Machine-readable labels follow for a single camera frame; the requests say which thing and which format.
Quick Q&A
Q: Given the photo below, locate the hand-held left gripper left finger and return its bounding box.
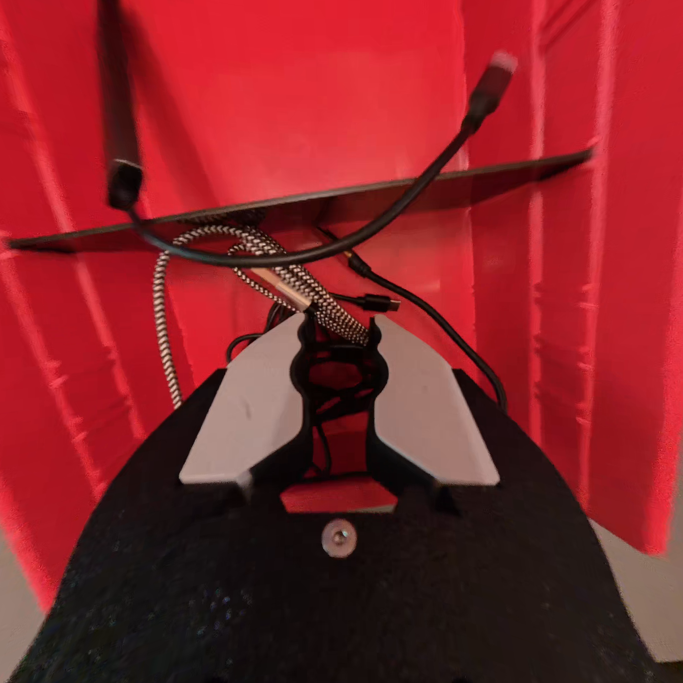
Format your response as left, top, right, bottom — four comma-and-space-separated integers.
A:
179, 314, 314, 498

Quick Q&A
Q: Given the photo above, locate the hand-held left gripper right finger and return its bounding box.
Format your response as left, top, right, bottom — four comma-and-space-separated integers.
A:
366, 314, 501, 489

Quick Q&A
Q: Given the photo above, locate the black usb-c cable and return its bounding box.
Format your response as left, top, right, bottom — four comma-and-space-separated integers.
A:
328, 292, 402, 317

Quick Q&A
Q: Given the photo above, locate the braided usb cable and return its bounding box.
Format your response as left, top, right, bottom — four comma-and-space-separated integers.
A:
152, 224, 372, 412

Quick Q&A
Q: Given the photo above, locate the black hub cable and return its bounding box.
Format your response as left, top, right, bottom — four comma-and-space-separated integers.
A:
125, 51, 519, 269

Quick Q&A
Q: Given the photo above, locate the red plastic bin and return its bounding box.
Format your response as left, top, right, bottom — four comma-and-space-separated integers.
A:
0, 0, 683, 614

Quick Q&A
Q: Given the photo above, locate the black bin divider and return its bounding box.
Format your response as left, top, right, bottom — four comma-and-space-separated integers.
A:
8, 148, 595, 253

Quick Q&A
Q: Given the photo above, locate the tangled black cable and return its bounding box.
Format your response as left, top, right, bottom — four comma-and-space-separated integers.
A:
227, 304, 377, 478

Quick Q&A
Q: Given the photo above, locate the thin black cable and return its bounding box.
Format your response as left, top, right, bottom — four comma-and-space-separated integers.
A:
317, 227, 509, 414

